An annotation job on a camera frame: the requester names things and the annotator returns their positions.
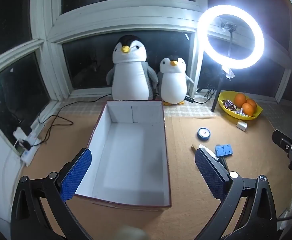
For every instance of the large penguin plush toy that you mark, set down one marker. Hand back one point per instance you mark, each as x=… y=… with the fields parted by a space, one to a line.
x=129 y=80

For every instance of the orange fruit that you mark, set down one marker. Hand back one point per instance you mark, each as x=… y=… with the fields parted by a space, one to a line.
x=248 y=110
x=252 y=103
x=240 y=99

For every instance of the white power strip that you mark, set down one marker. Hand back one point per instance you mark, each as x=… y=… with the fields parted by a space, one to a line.
x=31 y=150

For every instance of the pile of clear wrapped candies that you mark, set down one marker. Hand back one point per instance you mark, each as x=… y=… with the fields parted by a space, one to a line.
x=241 y=112

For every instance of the black plastic bar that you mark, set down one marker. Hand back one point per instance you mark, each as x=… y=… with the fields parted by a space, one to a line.
x=223 y=163

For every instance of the pile of brown chocolate candies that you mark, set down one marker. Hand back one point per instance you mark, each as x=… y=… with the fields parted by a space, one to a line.
x=228 y=105

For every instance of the blue plastic phone stand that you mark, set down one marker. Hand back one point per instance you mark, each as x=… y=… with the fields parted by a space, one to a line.
x=223 y=150

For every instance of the black stand leg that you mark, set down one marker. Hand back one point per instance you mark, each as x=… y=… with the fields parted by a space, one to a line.
x=218 y=92

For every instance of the white wall charger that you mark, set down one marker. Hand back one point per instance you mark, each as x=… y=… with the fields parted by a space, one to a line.
x=241 y=125

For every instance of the beige plaid cloth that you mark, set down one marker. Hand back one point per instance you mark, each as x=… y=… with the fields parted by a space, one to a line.
x=190 y=110

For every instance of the yellow plastic fruit bowl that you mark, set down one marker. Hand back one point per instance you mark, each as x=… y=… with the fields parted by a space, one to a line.
x=257 y=112

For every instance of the round blue tin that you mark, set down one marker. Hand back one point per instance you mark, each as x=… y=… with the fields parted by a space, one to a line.
x=203 y=133

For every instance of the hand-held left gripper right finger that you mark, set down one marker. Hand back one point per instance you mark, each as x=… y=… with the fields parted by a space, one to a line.
x=208 y=170

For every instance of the brown felt mat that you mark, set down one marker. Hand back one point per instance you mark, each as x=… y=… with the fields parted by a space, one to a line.
x=185 y=180

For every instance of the black power plug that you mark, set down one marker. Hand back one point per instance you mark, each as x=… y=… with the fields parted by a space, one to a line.
x=24 y=145

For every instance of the small penguin plush toy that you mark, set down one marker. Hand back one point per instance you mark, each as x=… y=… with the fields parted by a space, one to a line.
x=173 y=85

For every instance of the white plug adapter block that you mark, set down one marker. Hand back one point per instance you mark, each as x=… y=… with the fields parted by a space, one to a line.
x=19 y=133

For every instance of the red cardboard box white inside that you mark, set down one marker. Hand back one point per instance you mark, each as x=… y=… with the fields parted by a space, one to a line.
x=133 y=155

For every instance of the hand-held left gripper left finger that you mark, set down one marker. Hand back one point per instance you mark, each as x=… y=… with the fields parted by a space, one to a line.
x=77 y=172

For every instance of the white window frame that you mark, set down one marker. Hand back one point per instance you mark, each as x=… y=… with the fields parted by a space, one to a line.
x=126 y=12

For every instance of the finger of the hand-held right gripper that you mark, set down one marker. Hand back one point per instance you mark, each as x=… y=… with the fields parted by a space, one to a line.
x=280 y=138

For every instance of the wooden clothespin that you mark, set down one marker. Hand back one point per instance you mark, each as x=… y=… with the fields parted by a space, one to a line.
x=193 y=148

